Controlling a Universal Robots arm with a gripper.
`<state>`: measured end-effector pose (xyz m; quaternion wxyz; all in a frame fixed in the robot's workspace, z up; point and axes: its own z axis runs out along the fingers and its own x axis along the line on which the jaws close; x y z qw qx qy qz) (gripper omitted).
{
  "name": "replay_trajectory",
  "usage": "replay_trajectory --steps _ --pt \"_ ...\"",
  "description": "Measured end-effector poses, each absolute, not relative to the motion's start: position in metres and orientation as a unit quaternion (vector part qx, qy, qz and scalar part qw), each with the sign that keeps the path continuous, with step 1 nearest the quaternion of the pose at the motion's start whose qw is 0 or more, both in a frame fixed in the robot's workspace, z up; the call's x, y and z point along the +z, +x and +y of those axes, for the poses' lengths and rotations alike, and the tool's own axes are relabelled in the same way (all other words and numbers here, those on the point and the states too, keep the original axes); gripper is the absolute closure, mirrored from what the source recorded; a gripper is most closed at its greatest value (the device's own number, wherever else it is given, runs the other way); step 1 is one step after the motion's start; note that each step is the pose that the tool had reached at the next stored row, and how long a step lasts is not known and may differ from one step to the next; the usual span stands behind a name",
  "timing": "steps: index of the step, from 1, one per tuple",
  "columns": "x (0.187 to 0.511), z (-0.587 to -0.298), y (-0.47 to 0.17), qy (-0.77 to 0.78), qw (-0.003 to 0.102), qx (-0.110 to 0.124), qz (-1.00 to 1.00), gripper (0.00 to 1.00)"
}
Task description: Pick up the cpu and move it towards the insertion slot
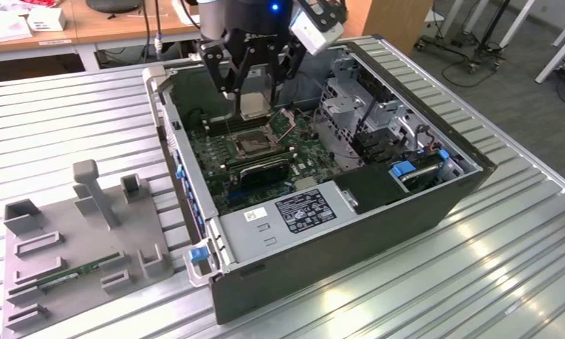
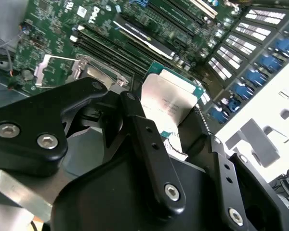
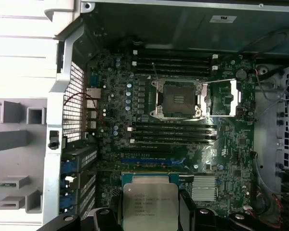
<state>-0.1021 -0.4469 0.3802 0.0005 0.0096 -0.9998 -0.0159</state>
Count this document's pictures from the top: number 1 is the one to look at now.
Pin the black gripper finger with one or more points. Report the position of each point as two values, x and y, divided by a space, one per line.
213 63
287 60

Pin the silver CPU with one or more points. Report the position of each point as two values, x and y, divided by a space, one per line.
255 106

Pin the black RAM slot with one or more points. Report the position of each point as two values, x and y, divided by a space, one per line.
249 163
216 123

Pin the CPU socket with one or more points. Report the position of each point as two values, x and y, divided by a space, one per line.
256 143

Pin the thin locking lever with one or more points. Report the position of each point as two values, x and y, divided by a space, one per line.
227 123

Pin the silver drive cage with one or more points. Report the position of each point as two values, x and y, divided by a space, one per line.
344 106

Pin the green motherboard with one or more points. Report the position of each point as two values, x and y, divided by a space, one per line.
305 141

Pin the wooden desk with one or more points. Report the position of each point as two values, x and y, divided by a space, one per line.
113 24

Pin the wooden cabinet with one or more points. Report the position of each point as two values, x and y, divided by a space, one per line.
396 21

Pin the white cardboard box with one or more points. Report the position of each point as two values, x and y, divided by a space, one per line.
47 19

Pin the small blue clip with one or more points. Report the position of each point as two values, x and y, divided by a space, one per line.
442 154

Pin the black wheeled stand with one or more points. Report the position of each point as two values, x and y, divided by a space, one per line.
487 46

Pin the grey parts rack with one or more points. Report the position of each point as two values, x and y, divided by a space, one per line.
123 226

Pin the silver power supply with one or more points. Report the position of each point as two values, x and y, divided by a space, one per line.
255 240

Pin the blue case latch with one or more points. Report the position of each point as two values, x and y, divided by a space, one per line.
196 255

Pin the white table leg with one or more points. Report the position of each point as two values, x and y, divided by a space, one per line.
548 72

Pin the open black PC case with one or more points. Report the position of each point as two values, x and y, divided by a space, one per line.
311 275

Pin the green RAM stick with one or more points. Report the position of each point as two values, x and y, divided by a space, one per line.
71 273

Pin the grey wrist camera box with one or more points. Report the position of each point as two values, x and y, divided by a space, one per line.
315 35

